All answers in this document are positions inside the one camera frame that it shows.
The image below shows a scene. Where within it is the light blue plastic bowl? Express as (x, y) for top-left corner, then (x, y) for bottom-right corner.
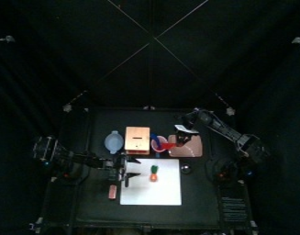
(104, 130), (126, 155)

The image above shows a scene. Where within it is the blue toy utensil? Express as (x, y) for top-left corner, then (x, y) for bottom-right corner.
(150, 133), (162, 145)

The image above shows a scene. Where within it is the pinkish brown cutting board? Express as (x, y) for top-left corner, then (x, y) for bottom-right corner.
(168, 134), (203, 158)

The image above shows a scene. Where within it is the red rectangular bar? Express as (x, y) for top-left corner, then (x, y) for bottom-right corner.
(108, 184), (118, 200)

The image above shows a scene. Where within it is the light wooden box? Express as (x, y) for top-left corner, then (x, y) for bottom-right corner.
(124, 126), (152, 156)

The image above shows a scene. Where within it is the pink plastic cup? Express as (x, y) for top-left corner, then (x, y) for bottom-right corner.
(151, 136), (170, 153)

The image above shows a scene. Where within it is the red toy utensil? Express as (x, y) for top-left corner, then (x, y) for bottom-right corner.
(158, 141), (178, 151)

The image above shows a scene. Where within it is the white square mat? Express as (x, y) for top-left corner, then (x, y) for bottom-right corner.
(119, 158), (183, 207)

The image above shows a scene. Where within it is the small black round knob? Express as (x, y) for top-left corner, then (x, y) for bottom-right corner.
(180, 163), (194, 174)

